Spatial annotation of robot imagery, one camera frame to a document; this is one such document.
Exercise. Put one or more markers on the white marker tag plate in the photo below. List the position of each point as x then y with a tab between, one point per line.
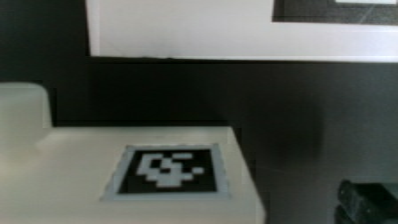
223	30

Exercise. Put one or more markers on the white drawer with tag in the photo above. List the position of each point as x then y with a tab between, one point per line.
118	175

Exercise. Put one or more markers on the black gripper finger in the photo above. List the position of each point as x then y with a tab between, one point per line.
368	203

